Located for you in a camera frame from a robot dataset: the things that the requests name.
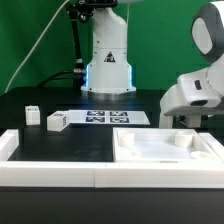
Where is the grey cable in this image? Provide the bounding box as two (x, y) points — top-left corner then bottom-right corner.
(3, 0), (72, 95)

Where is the white square table top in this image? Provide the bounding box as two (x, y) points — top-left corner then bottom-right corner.
(112, 128), (219, 163)

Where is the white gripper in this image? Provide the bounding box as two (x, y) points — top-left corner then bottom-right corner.
(159, 68), (224, 128)

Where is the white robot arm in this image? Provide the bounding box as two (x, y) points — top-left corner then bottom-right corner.
(81, 0), (224, 128)

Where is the black camera stand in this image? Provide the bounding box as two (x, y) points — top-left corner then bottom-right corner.
(65, 0), (118, 88)

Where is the white U-shaped obstacle fence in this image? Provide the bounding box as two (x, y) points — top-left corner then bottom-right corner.
(0, 129), (224, 189)

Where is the white tag sheet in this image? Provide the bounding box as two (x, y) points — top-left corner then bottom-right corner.
(69, 110), (150, 125)

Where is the black cable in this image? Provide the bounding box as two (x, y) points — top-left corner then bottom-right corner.
(37, 69), (84, 88)

